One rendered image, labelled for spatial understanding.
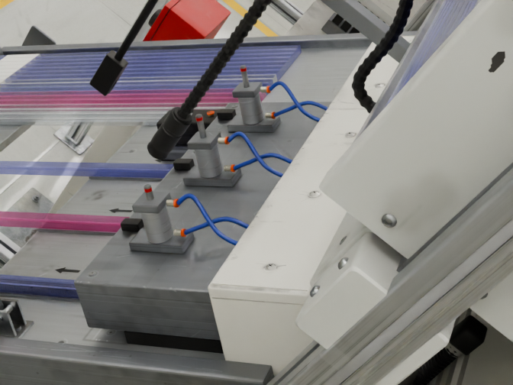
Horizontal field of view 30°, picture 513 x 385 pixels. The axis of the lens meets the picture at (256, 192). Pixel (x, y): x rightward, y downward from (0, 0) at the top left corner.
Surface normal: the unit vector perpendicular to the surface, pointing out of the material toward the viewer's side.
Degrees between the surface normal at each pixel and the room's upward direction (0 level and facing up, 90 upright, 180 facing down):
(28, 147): 0
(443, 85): 90
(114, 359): 44
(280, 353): 90
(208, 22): 0
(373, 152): 90
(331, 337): 90
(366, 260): 0
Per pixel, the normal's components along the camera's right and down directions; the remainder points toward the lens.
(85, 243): -0.18, -0.86
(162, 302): -0.35, 0.51
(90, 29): 0.50, -0.61
